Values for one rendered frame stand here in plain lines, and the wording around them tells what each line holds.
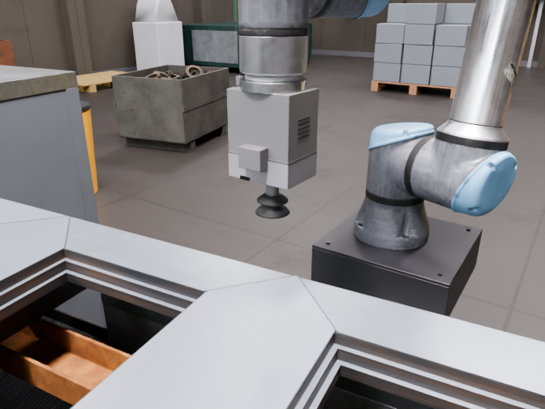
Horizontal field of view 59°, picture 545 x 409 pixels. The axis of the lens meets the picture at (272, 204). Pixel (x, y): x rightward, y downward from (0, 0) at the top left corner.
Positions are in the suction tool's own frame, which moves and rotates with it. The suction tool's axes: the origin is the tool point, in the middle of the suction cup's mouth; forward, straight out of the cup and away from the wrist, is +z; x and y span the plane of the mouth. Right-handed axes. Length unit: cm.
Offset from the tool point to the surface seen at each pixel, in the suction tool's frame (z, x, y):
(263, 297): 11.1, -2.3, 0.3
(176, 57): 62, 614, -641
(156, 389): 11.3, -21.3, 1.0
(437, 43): 20, 650, -174
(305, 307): 11.1, -1.1, 5.8
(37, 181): 17, 15, -82
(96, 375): 29.4, -12.2, -24.6
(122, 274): 12.7, -7.5, -21.4
